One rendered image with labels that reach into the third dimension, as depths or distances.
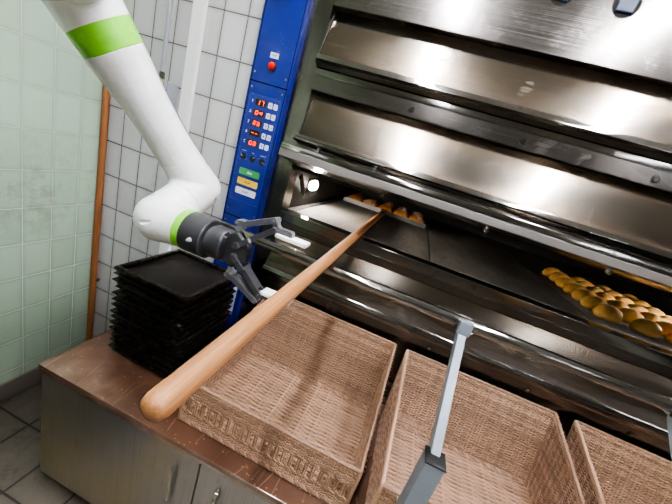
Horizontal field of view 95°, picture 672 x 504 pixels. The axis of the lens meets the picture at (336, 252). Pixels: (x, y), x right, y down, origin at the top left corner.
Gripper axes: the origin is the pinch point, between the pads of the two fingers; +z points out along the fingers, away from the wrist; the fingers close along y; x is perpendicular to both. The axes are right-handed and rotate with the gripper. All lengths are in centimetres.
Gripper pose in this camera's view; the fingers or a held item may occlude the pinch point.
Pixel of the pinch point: (294, 273)
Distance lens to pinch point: 66.3
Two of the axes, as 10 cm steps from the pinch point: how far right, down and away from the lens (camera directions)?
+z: 9.2, 3.6, -1.7
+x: -2.6, 2.2, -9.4
